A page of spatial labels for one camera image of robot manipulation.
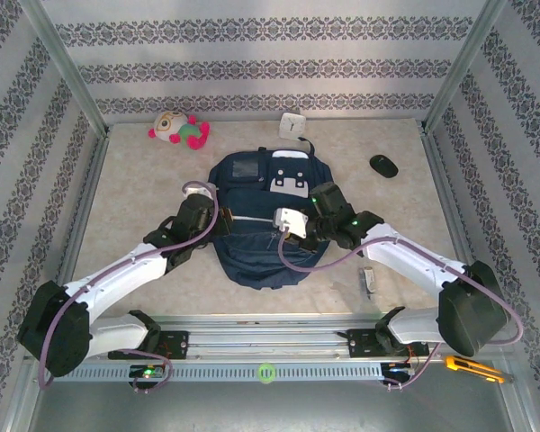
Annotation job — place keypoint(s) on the aluminium mounting rail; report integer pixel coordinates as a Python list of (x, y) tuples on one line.
[(270, 335)]

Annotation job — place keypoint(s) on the left aluminium side rail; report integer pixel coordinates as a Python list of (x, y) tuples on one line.
[(88, 198)]

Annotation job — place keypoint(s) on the right aluminium side rail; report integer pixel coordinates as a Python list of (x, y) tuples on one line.
[(447, 198)]

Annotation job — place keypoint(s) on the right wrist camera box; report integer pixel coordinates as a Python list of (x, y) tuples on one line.
[(291, 222)]

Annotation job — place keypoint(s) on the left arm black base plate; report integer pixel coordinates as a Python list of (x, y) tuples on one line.
[(175, 344)]

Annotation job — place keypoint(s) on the aluminium side rail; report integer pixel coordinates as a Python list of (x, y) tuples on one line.
[(88, 198), (447, 198)]

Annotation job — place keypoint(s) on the aluminium frame post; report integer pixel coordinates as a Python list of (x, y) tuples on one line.
[(468, 58), (63, 58)]

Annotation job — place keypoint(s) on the right aluminium frame post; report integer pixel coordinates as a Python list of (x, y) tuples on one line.
[(468, 58)]

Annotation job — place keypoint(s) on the left aluminium frame post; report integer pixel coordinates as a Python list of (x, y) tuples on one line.
[(63, 58)]

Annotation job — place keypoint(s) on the pink and white plush doll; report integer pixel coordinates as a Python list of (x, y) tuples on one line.
[(171, 126)]

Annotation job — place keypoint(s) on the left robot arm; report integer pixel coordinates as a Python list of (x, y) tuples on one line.
[(117, 279)]

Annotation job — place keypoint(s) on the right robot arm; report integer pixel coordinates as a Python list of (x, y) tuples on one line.
[(414, 256)]

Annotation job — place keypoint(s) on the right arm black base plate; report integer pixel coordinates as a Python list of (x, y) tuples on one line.
[(362, 344)]

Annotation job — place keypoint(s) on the black computer mouse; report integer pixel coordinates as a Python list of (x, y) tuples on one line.
[(384, 166)]

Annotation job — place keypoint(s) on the navy blue student backpack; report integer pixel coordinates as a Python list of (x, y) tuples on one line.
[(252, 256)]

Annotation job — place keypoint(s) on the yellow utility knife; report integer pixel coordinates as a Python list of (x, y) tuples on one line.
[(477, 368)]

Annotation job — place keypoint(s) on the white square box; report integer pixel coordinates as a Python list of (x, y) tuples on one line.
[(291, 126)]

